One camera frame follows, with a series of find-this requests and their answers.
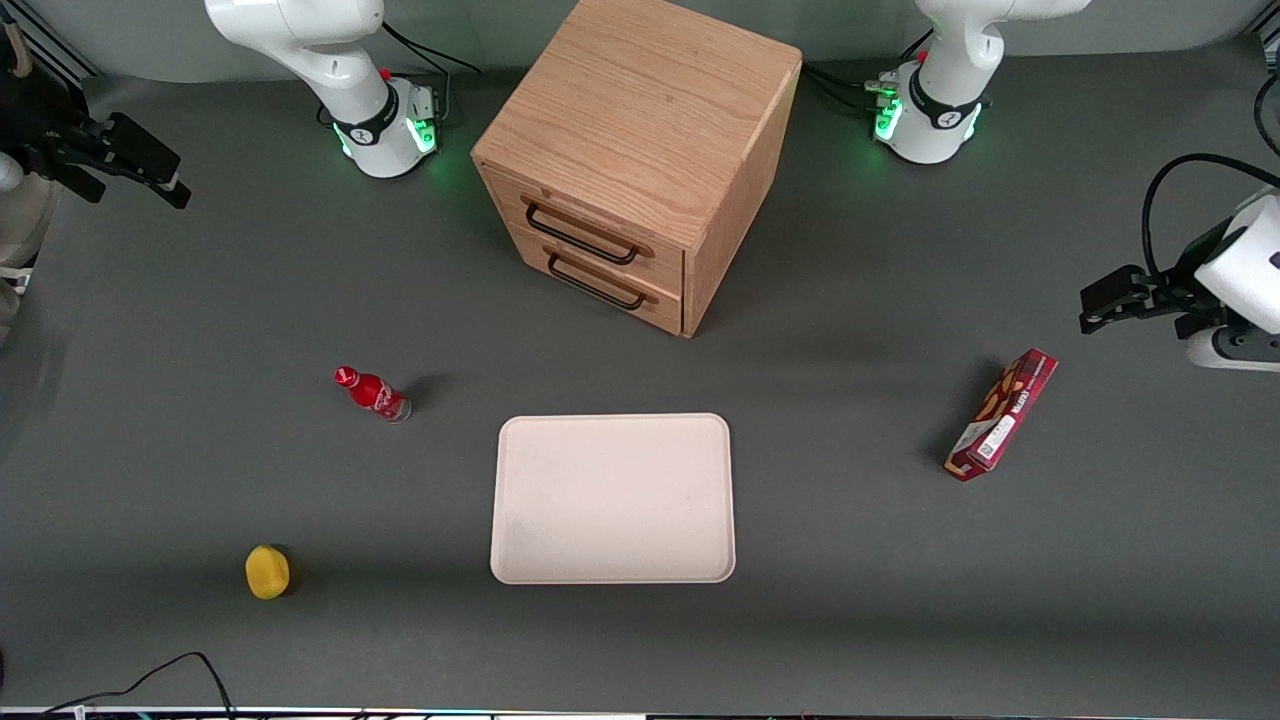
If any aluminium frame profile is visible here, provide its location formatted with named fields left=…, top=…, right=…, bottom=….
left=0, top=0, right=101, bottom=85

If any black thin cable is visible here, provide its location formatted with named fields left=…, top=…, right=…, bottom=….
left=1254, top=72, right=1280, bottom=157
left=40, top=652, right=238, bottom=720

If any beige plastic tray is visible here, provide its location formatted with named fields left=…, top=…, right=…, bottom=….
left=489, top=413, right=737, bottom=585

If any yellow round sponge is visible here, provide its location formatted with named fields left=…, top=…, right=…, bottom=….
left=245, top=544, right=292, bottom=601

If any wooden drawer front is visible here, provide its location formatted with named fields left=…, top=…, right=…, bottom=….
left=505, top=222, right=685, bottom=337
left=483, top=165, right=687, bottom=298

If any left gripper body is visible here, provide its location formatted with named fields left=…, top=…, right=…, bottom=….
left=1180, top=195, right=1280, bottom=336

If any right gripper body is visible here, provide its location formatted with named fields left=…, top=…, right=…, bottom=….
left=0, top=100, right=73, bottom=271

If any red cola bottle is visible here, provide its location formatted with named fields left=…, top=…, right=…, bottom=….
left=333, top=366, right=412, bottom=424

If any red tartan cookie box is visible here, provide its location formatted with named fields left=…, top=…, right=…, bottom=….
left=944, top=348, right=1059, bottom=483

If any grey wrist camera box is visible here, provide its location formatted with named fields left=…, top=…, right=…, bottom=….
left=1187, top=324, right=1280, bottom=373

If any wooden drawer cabinet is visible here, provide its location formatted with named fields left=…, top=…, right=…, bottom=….
left=470, top=0, right=804, bottom=339

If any black looped cable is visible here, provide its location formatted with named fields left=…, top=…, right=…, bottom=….
left=1141, top=153, right=1280, bottom=283

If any black metal drawer handle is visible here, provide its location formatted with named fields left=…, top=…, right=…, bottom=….
left=546, top=250, right=660, bottom=312
left=523, top=197, right=654, bottom=267

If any black base cable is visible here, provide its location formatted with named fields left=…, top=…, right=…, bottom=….
left=800, top=30, right=936, bottom=117
left=380, top=20, right=483, bottom=127

